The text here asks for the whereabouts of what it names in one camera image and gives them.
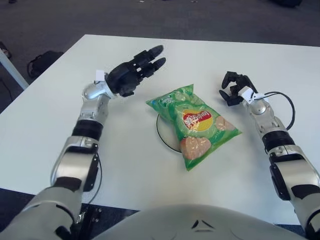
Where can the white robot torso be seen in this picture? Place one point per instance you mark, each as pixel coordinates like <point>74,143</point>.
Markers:
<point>175,222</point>

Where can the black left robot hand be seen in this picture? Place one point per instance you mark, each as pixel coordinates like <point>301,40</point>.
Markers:
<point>122,77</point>

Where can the green potato chips bag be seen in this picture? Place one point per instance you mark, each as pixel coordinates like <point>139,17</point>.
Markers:
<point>195,125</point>

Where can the dark brown floor item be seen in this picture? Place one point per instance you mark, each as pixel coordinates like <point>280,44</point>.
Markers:
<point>5,51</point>

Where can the metal bracket under table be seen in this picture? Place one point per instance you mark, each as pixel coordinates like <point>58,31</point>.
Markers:
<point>86,217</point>

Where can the white table leg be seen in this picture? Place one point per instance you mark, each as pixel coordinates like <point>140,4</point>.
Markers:
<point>12,71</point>

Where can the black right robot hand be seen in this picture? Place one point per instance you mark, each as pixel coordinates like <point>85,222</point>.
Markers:
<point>233,100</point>

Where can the white plate with black rim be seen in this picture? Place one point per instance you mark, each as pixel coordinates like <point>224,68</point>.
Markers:
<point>166,135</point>

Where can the black bag on floor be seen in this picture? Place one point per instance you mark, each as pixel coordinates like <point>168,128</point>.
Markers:
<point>45,62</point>

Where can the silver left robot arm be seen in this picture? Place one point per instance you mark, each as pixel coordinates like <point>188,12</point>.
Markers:
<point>75,160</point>

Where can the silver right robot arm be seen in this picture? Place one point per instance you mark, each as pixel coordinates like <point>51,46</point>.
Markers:
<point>295,172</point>

